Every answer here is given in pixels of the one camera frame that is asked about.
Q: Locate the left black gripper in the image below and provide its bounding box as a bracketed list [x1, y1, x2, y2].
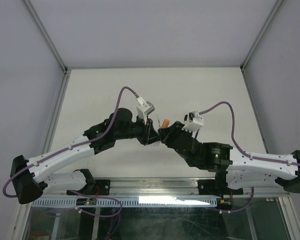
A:
[115, 115, 160, 146]

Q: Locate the orange pen cap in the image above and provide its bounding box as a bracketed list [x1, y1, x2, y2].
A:
[161, 119, 170, 129]

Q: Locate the blue pen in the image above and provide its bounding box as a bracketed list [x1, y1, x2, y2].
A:
[194, 130, 199, 140]

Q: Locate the orange tip clear marker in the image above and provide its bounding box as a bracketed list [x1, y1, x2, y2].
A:
[153, 141, 161, 146]

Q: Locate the white pen clear cap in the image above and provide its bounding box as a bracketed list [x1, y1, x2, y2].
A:
[157, 114, 161, 128]

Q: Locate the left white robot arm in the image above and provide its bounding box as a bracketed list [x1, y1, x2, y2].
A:
[10, 107, 160, 205]

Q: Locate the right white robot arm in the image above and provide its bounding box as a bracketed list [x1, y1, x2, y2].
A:
[158, 121, 300, 194]

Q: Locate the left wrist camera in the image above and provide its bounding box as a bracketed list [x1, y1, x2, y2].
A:
[136, 96, 155, 124]

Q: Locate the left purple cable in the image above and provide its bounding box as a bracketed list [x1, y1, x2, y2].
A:
[2, 86, 141, 198]

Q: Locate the purple cable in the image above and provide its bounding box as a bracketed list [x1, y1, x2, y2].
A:
[2, 86, 141, 198]
[199, 101, 300, 214]

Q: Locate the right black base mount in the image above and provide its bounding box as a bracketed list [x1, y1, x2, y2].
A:
[197, 179, 220, 196]

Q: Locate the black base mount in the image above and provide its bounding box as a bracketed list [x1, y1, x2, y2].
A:
[197, 179, 220, 196]
[86, 179, 111, 196]

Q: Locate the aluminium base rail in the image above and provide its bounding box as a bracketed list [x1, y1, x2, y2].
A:
[21, 176, 291, 201]

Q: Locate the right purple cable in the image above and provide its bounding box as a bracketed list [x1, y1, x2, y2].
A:
[199, 101, 300, 214]

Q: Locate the slotted cable duct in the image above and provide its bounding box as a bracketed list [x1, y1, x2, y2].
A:
[32, 195, 217, 208]

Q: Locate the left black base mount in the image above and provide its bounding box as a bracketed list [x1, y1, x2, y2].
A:
[86, 179, 111, 196]

